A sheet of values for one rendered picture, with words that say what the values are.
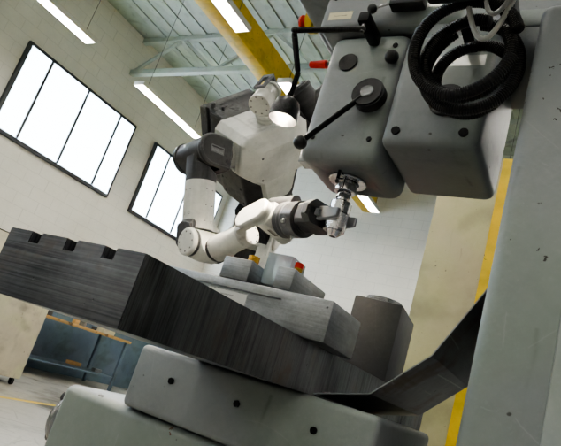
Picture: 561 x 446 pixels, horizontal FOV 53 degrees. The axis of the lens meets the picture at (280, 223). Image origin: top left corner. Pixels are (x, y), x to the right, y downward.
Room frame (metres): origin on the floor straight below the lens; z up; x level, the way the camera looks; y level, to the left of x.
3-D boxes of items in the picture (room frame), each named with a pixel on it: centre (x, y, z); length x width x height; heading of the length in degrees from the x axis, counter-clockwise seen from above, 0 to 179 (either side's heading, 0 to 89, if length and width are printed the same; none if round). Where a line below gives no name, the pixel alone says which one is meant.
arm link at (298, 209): (1.23, -0.06, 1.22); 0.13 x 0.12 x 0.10; 126
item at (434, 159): (1.05, -0.28, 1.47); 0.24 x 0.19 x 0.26; 148
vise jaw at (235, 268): (1.05, 0.01, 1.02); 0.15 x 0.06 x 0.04; 150
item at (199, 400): (1.15, -0.11, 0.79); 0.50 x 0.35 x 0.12; 58
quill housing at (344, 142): (1.15, -0.12, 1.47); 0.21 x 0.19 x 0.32; 148
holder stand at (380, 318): (1.44, -0.33, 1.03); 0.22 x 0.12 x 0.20; 155
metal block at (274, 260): (1.03, -0.03, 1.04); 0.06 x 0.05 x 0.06; 150
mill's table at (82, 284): (1.15, -0.11, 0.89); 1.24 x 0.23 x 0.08; 148
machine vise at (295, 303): (1.04, -0.01, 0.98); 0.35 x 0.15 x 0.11; 60
